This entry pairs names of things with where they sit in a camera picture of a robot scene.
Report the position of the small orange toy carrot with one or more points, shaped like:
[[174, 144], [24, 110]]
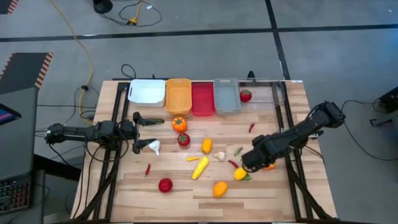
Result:
[[192, 159]]

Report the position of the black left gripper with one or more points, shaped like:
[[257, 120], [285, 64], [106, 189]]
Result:
[[129, 129]]

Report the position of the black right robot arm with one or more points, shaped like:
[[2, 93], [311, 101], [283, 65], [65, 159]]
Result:
[[311, 124]]

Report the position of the computer monitor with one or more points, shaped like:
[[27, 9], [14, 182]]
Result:
[[7, 114]]

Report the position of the small orange toy tomato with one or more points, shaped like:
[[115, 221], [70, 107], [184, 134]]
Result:
[[270, 167]]

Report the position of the backlit computer keyboard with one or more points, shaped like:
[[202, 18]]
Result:
[[14, 196]]

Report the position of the grey desk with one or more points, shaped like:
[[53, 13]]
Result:
[[18, 149]]

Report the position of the beige toy garlic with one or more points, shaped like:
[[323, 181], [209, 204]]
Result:
[[219, 155]]

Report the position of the small black hazard-striped mat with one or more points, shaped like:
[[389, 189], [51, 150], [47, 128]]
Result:
[[6, 4]]

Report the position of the black equipment box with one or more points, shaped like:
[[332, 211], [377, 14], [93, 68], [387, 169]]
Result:
[[388, 99]]

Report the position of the grey plastic basket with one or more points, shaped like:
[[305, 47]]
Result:
[[227, 96]]

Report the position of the yellow-orange plastic basket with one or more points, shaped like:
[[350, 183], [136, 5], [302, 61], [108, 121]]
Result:
[[178, 96]]

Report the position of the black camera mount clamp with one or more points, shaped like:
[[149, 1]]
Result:
[[251, 75]]

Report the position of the red plastic basket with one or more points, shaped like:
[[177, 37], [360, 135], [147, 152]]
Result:
[[202, 99]]

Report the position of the black metal frame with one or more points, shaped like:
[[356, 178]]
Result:
[[122, 86], [294, 193]]

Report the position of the yellow power plug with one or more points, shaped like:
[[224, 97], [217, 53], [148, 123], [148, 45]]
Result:
[[133, 21]]

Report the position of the yellow toy corn cob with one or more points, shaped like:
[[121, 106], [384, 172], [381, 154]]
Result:
[[200, 168]]

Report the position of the white plastic basket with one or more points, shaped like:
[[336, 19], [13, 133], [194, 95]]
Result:
[[146, 93]]

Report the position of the orange bell pepper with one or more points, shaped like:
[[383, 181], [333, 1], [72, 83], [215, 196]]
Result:
[[179, 124]]

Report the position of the white toy garlic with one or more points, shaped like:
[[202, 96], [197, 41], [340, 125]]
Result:
[[155, 145]]

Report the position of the red toy chili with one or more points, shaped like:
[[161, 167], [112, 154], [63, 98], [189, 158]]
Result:
[[147, 170], [232, 163], [251, 127]]

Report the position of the green toy chili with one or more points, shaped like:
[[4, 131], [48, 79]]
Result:
[[248, 178], [238, 151]]

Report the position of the yellow toy lemon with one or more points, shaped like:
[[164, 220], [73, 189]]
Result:
[[239, 174]]

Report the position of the clear plastic basket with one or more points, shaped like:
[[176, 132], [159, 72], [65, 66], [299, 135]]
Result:
[[264, 93]]

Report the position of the red toy tomato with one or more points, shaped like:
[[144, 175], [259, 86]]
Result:
[[183, 139], [165, 185], [245, 96]]

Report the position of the large black hazard-striped mat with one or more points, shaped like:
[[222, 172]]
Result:
[[21, 71]]

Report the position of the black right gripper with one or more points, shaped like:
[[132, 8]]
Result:
[[255, 158]]

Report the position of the black round stand base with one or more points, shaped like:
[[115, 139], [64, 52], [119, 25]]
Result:
[[102, 5]]

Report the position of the dark green toy cucumber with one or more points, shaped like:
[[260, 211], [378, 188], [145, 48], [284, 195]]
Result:
[[158, 120]]

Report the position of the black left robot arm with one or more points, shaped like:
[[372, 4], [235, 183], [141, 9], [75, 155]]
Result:
[[77, 132]]

